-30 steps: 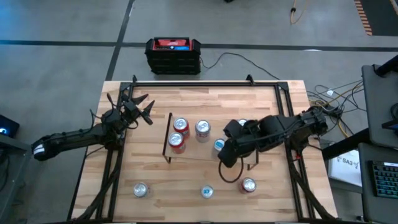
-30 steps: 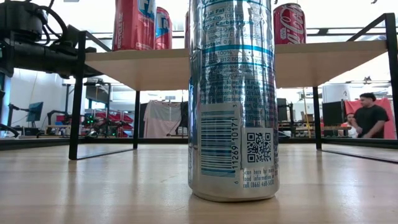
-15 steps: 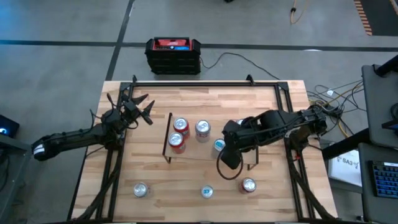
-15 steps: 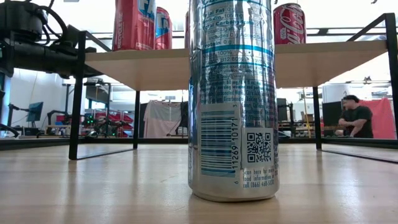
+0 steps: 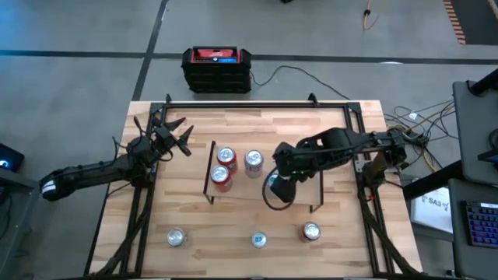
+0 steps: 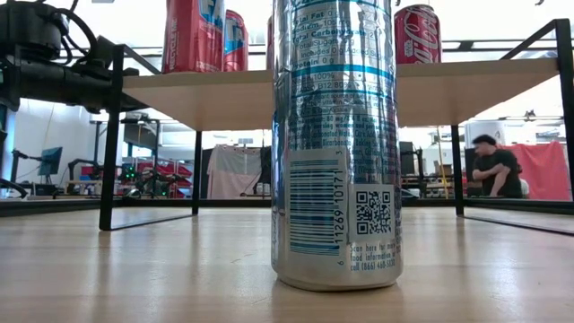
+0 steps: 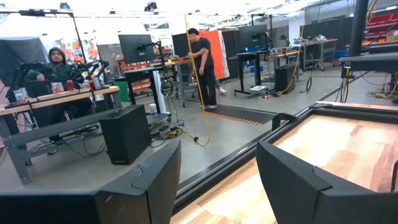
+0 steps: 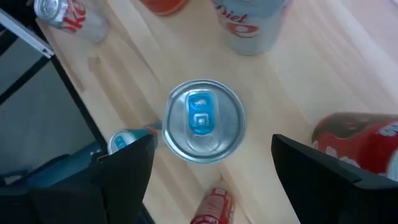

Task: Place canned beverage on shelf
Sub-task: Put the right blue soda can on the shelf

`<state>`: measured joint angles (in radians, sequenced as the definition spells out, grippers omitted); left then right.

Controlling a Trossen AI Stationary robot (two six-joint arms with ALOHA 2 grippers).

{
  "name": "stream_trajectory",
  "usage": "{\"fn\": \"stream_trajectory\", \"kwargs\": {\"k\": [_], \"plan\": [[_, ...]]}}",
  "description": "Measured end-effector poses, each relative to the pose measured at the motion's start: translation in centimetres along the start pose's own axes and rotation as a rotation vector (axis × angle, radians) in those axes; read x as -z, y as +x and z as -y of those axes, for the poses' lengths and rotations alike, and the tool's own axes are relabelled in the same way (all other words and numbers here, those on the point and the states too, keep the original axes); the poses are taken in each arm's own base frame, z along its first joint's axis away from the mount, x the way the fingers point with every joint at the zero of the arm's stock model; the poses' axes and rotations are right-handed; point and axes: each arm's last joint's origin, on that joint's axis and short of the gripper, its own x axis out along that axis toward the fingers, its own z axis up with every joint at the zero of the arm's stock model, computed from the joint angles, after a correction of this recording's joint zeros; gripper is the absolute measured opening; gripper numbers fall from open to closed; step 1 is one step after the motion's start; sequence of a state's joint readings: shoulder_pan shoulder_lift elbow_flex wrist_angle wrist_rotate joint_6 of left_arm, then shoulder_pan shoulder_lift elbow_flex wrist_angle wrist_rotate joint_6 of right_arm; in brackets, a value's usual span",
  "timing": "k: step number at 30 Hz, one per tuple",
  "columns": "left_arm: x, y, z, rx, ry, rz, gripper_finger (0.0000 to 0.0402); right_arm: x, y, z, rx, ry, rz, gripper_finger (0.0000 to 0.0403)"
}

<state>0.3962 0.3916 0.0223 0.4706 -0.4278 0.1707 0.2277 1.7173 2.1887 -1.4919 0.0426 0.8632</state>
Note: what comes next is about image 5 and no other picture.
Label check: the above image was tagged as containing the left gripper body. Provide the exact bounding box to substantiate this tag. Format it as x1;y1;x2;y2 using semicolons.
152;126;180;156

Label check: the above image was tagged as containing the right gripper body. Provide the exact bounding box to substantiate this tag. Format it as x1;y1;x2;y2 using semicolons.
269;173;300;205

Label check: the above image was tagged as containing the silver diet cola can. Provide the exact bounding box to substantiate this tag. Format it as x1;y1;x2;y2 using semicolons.
243;149;265;180
166;227;191;249

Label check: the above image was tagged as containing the red Fanta can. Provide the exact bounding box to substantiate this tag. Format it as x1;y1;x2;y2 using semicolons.
216;145;239;174
209;164;233;194

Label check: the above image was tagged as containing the red cola can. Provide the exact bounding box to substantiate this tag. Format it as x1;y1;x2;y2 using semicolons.
298;220;323;243

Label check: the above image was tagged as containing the red black portable power station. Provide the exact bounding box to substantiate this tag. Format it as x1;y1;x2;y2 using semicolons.
181;45;253;94

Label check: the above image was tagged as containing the grey metal mounting plate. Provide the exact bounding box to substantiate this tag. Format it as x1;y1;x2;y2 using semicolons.
352;153;370;174

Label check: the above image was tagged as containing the white paper sign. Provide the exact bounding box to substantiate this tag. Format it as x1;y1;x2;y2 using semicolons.
410;186;454;234

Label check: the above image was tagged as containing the black device with blue light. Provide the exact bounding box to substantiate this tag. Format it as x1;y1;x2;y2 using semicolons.
0;142;26;174

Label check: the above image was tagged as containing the grey bench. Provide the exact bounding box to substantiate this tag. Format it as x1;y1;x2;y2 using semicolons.
0;166;40;280

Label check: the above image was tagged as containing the grey desk with keyboard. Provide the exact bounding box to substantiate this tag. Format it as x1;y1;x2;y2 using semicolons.
447;177;498;280

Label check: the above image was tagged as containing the grey side desk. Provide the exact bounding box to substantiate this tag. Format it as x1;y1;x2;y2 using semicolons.
452;79;498;186

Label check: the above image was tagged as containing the backlit computer keyboard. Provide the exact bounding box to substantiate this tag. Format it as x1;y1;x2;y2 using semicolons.
461;200;498;250

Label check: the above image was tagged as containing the black floor mat orange edge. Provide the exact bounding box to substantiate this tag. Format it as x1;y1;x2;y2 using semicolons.
442;0;498;46

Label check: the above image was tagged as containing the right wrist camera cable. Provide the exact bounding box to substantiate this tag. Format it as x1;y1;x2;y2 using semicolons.
261;166;299;212

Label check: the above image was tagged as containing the wooden shelf with black frame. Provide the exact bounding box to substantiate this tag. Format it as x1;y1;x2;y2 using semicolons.
202;139;326;215

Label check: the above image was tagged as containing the black aluminium table frame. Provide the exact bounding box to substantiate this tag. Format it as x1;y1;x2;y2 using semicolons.
83;100;423;279

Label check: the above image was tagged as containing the black power station cable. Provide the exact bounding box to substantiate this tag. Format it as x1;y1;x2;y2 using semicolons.
248;64;353;102

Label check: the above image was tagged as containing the yellow floor cable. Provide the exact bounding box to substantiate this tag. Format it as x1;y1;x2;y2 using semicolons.
422;149;439;174

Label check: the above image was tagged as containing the yellow extension cable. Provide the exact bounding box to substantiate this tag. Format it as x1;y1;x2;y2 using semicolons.
361;0;387;31

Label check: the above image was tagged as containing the black vertical post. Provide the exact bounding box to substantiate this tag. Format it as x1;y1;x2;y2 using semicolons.
468;68;498;97

